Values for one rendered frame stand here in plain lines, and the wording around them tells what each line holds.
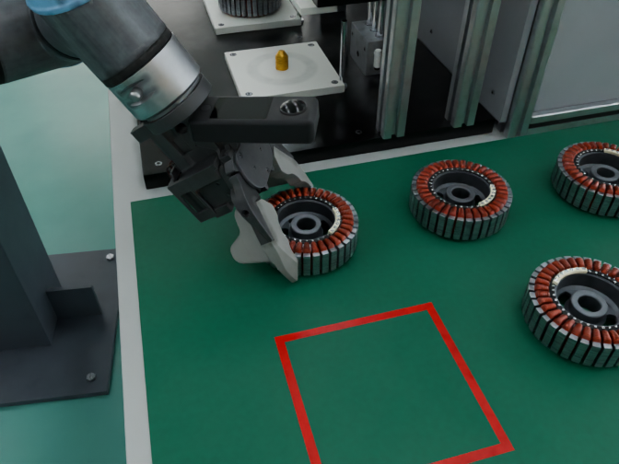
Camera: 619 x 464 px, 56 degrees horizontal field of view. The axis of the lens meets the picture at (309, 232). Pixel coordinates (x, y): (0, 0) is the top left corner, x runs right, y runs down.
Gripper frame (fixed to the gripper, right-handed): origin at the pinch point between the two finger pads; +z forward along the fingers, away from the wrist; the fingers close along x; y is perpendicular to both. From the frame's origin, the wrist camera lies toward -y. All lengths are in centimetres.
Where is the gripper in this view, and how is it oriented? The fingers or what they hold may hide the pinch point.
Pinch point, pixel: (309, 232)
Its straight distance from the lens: 63.1
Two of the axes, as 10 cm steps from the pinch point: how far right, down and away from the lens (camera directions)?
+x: -1.4, 6.9, -7.1
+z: 5.5, 6.5, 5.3
